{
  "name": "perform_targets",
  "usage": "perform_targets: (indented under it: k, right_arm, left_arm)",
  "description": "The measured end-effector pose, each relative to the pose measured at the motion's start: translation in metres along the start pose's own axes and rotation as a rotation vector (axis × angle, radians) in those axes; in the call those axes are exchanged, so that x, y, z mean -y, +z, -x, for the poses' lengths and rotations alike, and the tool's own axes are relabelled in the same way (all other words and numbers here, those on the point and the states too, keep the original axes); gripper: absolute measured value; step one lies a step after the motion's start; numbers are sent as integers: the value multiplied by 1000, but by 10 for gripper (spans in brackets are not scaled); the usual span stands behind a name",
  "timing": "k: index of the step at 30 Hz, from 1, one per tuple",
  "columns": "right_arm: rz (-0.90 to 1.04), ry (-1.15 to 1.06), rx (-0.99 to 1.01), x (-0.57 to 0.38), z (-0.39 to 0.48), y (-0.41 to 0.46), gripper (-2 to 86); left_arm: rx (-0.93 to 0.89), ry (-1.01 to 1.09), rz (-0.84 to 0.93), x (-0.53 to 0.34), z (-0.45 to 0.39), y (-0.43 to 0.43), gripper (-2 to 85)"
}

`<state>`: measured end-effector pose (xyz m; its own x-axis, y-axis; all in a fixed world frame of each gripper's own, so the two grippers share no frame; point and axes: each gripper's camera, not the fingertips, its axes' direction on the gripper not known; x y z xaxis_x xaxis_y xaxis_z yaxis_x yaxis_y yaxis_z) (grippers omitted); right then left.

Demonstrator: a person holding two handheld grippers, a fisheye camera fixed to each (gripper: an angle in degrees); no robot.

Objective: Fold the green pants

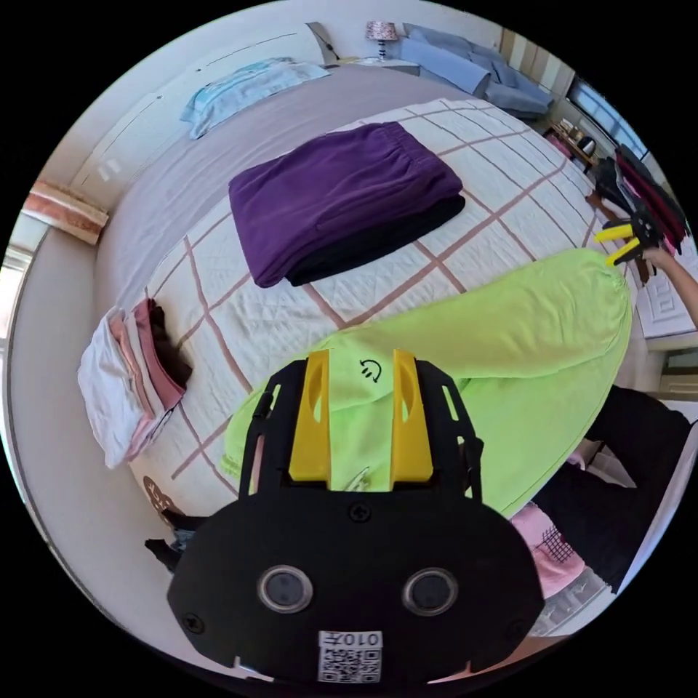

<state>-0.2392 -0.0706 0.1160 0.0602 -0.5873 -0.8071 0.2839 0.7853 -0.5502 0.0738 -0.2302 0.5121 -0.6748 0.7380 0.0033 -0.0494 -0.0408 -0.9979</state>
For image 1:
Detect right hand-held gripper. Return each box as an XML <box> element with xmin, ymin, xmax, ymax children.
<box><xmin>593</xmin><ymin>204</ymin><xmax>667</xmax><ymax>268</ymax></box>

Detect white cupboard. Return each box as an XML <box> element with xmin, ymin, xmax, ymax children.
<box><xmin>634</xmin><ymin>265</ymin><xmax>698</xmax><ymax>340</ymax></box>

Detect purple and black clothes pile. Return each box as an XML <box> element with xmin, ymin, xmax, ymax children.
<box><xmin>228</xmin><ymin>121</ymin><xmax>467</xmax><ymax>289</ymax></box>

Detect light green pants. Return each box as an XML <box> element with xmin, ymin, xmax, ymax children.
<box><xmin>220</xmin><ymin>248</ymin><xmax>634</xmax><ymax>519</ymax></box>

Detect light blue pillow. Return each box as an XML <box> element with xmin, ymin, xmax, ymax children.
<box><xmin>180</xmin><ymin>56</ymin><xmax>332</xmax><ymax>140</ymax></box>

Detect rack of hanging clothes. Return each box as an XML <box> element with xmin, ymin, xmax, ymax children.
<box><xmin>591</xmin><ymin>143</ymin><xmax>689</xmax><ymax>257</ymax></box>

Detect blue sofa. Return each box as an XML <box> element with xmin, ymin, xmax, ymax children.
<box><xmin>401</xmin><ymin>23</ymin><xmax>555</xmax><ymax>120</ymax></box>

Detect white and pink clothes pile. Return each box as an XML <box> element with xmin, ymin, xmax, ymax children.
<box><xmin>77</xmin><ymin>297</ymin><xmax>194</xmax><ymax>470</ymax></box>

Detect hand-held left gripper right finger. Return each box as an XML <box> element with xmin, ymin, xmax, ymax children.
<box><xmin>390</xmin><ymin>348</ymin><xmax>435</xmax><ymax>485</ymax></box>

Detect table lamp with patterned shade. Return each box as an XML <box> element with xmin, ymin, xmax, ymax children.
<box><xmin>364</xmin><ymin>20</ymin><xmax>399</xmax><ymax>62</ymax></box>

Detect small table with kettle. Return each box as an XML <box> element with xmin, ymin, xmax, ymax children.
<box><xmin>544</xmin><ymin>117</ymin><xmax>602</xmax><ymax>167</ymax></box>

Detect person's right forearm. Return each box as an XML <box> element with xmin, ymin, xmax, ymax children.
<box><xmin>659</xmin><ymin>253</ymin><xmax>698</xmax><ymax>309</ymax></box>

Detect person's body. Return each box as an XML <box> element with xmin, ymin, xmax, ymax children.
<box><xmin>512</xmin><ymin>384</ymin><xmax>698</xmax><ymax>599</ymax></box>

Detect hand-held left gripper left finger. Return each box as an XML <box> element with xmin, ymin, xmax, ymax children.
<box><xmin>289</xmin><ymin>350</ymin><xmax>332</xmax><ymax>484</ymax></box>

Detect window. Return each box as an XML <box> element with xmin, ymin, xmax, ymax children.
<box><xmin>566</xmin><ymin>76</ymin><xmax>651</xmax><ymax>160</ymax></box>

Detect bed with checked quilt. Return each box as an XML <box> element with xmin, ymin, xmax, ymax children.
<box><xmin>89</xmin><ymin>64</ymin><xmax>639</xmax><ymax>527</ymax></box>

